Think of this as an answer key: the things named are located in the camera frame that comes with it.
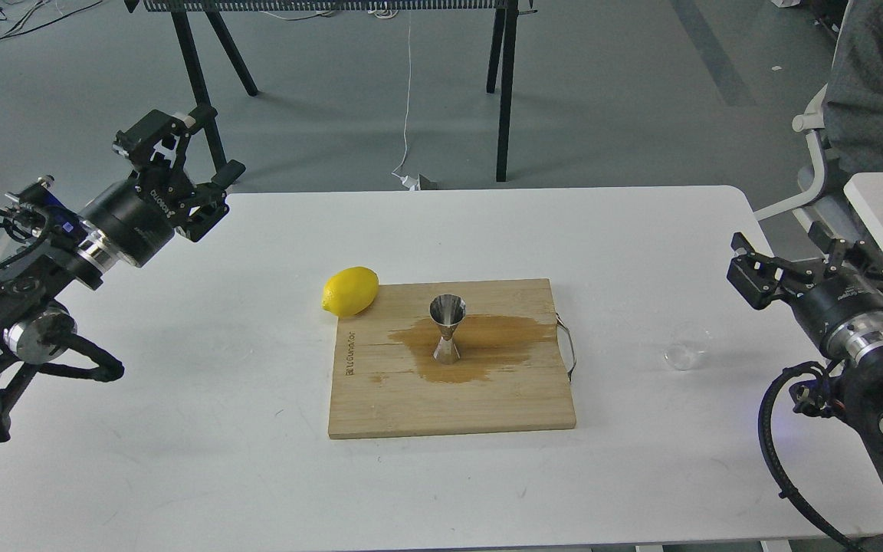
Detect black trestle table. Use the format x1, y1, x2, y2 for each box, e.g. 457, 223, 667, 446
124, 0, 538, 186

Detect small clear glass cup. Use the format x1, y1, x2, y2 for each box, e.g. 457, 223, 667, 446
660, 326, 716, 373

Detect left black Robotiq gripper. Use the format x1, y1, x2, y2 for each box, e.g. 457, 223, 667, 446
78, 104, 246, 267

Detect seated person grey clothes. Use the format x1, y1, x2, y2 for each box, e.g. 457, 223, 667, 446
823, 1, 883, 174

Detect bamboo cutting board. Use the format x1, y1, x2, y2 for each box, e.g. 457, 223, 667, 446
328, 278, 577, 439

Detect white office chair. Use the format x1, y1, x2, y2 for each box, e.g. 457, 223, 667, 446
754, 85, 869, 242

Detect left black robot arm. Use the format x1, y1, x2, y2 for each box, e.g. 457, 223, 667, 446
0, 104, 245, 444

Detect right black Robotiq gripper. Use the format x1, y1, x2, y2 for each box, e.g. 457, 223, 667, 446
727, 221, 883, 361

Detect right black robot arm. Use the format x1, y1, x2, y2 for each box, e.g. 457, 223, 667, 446
727, 222, 883, 551

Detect yellow lemon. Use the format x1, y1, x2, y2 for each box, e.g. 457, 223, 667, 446
321, 266, 379, 318

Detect steel double jigger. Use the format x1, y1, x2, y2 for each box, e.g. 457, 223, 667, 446
428, 294, 467, 366

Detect white hanging cable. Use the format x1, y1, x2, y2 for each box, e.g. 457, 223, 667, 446
391, 8, 438, 191

